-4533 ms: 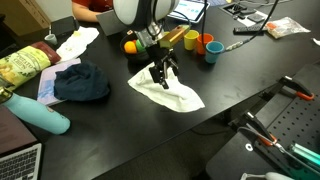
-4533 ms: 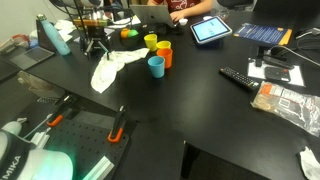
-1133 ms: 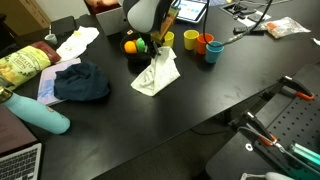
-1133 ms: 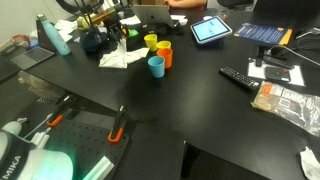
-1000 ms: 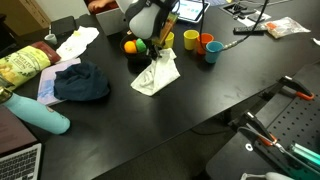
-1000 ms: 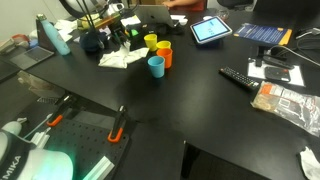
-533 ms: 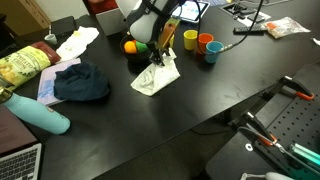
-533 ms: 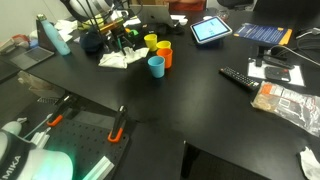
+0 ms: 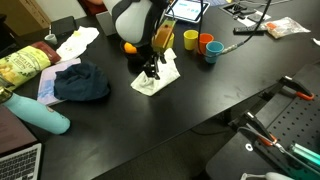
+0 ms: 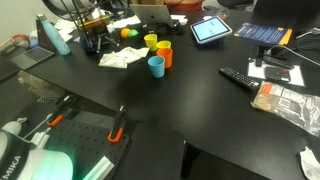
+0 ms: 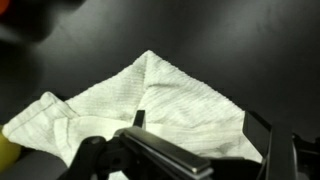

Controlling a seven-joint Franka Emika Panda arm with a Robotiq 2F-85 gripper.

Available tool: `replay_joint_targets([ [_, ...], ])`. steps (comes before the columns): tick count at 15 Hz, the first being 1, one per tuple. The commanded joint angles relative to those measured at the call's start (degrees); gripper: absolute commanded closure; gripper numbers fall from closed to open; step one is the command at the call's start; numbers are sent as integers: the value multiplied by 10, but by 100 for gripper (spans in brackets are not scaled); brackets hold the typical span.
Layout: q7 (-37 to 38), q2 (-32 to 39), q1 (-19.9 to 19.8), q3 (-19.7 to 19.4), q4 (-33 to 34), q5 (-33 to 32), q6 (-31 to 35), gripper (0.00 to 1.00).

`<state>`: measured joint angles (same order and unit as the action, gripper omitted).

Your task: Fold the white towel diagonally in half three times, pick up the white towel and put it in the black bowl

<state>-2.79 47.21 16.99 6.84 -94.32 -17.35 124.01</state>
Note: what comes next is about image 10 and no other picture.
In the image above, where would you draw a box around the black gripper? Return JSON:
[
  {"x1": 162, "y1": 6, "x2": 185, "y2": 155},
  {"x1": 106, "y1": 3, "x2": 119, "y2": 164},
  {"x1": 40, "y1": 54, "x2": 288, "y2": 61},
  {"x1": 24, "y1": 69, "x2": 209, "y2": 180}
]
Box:
[{"x1": 84, "y1": 23, "x2": 112, "y2": 55}]

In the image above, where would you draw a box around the white towel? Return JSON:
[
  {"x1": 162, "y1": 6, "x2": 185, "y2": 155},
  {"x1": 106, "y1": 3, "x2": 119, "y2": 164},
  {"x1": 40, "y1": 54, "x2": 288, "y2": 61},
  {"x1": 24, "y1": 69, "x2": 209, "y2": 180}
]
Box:
[{"x1": 98, "y1": 46, "x2": 151, "y2": 70}]

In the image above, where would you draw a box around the black bowl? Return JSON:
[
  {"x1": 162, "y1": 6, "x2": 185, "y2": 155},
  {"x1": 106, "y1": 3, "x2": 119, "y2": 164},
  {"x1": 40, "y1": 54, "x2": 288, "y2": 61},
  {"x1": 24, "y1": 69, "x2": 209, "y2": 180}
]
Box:
[{"x1": 117, "y1": 30, "x2": 142, "y2": 44}]

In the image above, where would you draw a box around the dark blue crumpled cloth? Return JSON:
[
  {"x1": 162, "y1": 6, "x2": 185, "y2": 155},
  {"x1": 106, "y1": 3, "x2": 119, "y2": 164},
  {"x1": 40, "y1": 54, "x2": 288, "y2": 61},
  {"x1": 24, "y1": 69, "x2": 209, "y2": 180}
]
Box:
[{"x1": 79, "y1": 28, "x2": 110, "y2": 54}]

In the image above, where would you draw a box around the orange ball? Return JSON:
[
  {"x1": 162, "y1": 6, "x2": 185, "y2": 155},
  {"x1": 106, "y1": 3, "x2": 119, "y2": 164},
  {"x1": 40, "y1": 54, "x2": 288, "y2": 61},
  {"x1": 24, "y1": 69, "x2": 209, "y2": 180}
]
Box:
[{"x1": 120, "y1": 27, "x2": 131, "y2": 39}]

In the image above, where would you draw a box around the white crumpled paper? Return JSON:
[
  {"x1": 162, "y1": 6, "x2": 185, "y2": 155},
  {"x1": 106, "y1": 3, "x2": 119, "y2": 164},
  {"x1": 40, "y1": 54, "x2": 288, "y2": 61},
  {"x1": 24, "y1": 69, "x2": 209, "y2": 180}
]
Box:
[{"x1": 54, "y1": 19, "x2": 80, "y2": 43}]

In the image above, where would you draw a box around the teal metal water bottle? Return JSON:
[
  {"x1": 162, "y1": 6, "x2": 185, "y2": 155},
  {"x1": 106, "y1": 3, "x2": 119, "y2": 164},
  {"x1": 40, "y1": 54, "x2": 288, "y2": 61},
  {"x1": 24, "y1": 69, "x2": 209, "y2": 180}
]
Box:
[{"x1": 36, "y1": 13, "x2": 72, "y2": 57}]

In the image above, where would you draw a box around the white paper napkin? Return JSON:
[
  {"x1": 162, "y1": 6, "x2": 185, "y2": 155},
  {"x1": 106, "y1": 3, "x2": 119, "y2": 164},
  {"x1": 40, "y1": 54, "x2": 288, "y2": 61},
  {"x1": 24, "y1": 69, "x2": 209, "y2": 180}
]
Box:
[{"x1": 111, "y1": 15, "x2": 142, "y2": 30}]

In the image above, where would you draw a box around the green ball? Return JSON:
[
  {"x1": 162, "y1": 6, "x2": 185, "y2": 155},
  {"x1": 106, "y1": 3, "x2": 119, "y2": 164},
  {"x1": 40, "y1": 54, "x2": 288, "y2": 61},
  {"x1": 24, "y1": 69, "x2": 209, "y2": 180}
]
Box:
[{"x1": 127, "y1": 29, "x2": 140, "y2": 38}]

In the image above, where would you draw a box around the tall yellow cup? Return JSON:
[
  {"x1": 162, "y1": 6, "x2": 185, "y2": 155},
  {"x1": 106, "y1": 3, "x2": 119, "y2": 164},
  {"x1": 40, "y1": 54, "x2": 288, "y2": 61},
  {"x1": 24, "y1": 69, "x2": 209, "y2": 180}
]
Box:
[{"x1": 143, "y1": 33, "x2": 158, "y2": 52}]

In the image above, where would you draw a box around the grey keyboard laptop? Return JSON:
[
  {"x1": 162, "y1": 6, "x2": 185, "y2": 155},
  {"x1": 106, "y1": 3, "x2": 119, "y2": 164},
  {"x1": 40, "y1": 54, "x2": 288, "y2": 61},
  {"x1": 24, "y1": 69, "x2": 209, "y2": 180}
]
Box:
[{"x1": 9, "y1": 19, "x2": 56, "y2": 71}]

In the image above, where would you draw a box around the silver laptop with logo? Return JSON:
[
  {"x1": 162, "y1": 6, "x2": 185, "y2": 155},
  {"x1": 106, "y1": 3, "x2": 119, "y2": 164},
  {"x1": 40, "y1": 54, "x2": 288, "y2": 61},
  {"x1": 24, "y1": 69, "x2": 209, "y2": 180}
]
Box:
[{"x1": 129, "y1": 4, "x2": 178, "y2": 28}]

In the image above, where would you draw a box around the blue cup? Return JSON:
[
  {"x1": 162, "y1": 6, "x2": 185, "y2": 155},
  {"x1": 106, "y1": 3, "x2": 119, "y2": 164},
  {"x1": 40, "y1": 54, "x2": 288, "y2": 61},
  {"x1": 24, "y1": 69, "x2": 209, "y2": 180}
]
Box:
[{"x1": 147, "y1": 55, "x2": 166, "y2": 79}]

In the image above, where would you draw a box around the short yellow cup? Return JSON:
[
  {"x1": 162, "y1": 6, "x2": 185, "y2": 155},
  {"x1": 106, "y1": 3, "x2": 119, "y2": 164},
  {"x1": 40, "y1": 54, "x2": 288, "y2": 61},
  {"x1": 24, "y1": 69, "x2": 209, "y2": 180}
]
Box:
[{"x1": 155, "y1": 40, "x2": 172, "y2": 51}]

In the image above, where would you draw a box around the orange cup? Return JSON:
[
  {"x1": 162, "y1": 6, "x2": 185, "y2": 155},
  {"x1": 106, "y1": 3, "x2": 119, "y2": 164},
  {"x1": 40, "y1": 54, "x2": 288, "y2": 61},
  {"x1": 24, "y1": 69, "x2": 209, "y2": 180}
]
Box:
[{"x1": 156, "y1": 47, "x2": 174, "y2": 70}]

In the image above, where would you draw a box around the person's red shirt torso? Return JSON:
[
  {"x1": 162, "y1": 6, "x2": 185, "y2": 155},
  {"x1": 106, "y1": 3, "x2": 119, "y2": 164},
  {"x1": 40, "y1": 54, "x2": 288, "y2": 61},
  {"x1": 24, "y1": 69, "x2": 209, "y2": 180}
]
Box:
[{"x1": 164, "y1": 0, "x2": 205, "y2": 12}]

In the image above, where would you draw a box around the black perforated mounting board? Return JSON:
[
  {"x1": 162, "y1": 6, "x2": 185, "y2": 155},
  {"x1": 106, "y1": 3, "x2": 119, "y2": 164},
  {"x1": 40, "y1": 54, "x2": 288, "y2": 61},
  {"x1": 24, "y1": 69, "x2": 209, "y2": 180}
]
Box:
[{"x1": 19, "y1": 115, "x2": 131, "y2": 180}]

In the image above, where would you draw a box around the white framed tablet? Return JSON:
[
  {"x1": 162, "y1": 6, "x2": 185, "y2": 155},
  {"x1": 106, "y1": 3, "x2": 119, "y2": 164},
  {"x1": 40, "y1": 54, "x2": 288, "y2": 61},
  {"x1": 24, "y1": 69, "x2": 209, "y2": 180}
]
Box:
[{"x1": 189, "y1": 15, "x2": 234, "y2": 45}]

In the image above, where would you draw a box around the aluminium extrusion bar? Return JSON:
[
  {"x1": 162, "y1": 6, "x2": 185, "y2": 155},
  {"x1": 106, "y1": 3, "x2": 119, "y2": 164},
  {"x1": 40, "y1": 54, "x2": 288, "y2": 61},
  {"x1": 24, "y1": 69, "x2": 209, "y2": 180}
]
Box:
[{"x1": 82, "y1": 155, "x2": 116, "y2": 180}]

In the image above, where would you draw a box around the black office chair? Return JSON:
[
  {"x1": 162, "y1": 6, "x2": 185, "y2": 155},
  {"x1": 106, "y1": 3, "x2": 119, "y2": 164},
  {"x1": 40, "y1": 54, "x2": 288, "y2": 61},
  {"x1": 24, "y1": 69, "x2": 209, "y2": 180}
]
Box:
[{"x1": 216, "y1": 0, "x2": 258, "y2": 11}]

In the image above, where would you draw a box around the black TV remote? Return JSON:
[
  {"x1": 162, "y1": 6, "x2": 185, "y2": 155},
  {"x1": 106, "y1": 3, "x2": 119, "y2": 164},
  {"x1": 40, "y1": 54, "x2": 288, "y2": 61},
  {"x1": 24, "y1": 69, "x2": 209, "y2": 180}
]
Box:
[{"x1": 218, "y1": 65, "x2": 261, "y2": 92}]

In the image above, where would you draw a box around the blue booklet with orange edge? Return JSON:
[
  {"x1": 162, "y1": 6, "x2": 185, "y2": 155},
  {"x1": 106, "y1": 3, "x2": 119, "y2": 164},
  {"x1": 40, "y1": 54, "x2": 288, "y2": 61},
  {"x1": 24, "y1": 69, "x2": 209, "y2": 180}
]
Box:
[{"x1": 233, "y1": 22, "x2": 294, "y2": 46}]

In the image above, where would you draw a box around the black stapler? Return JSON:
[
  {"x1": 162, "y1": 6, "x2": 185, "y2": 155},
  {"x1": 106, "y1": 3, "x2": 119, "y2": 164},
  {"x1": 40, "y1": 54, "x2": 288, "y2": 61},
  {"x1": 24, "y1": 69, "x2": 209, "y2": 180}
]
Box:
[{"x1": 255, "y1": 44, "x2": 296, "y2": 70}]

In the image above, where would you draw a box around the black wallet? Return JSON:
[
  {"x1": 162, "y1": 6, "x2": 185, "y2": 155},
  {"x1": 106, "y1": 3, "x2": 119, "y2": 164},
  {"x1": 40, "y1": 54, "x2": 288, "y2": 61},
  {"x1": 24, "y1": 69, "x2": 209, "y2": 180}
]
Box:
[{"x1": 264, "y1": 65, "x2": 292, "y2": 83}]

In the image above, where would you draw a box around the clear plastic bag package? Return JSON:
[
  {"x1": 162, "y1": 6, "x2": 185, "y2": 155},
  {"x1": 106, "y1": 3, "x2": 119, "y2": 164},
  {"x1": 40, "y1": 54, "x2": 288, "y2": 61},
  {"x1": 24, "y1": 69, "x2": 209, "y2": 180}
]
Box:
[{"x1": 250, "y1": 80, "x2": 320, "y2": 137}]

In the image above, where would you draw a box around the white paper sheet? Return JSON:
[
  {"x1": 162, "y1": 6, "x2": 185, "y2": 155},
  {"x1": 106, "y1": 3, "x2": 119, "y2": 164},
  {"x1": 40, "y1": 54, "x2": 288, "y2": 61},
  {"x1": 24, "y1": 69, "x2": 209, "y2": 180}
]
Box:
[{"x1": 247, "y1": 57, "x2": 306, "y2": 87}]

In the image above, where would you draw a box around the white power adapter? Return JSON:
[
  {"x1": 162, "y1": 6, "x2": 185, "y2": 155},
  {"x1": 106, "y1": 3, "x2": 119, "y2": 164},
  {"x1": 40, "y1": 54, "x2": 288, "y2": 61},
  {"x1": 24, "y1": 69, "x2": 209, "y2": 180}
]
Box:
[{"x1": 294, "y1": 26, "x2": 320, "y2": 40}]

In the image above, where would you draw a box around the white crumpled tissue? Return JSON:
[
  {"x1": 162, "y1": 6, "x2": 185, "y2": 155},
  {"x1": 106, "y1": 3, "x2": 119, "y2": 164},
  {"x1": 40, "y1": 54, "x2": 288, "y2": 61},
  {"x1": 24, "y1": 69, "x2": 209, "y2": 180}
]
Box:
[{"x1": 296, "y1": 145, "x2": 320, "y2": 180}]

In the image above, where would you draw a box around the black clamp orange handle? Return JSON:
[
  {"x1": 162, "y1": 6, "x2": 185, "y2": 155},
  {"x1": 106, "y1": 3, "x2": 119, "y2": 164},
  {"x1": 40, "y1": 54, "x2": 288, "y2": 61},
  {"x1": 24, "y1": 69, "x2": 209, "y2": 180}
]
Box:
[
  {"x1": 46, "y1": 94, "x2": 80, "y2": 128},
  {"x1": 106, "y1": 104, "x2": 130, "y2": 144}
]

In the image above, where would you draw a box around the thin white cable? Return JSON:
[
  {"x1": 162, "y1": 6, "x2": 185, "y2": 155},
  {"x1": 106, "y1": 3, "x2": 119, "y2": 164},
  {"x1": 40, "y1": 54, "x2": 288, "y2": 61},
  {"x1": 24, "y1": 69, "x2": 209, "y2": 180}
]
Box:
[{"x1": 22, "y1": 113, "x2": 53, "y2": 148}]

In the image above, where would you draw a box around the grey cable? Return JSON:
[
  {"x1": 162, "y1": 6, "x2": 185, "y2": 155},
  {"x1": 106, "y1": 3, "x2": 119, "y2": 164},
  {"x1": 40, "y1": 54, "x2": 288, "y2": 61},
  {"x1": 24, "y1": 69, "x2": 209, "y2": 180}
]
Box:
[{"x1": 269, "y1": 43, "x2": 320, "y2": 67}]

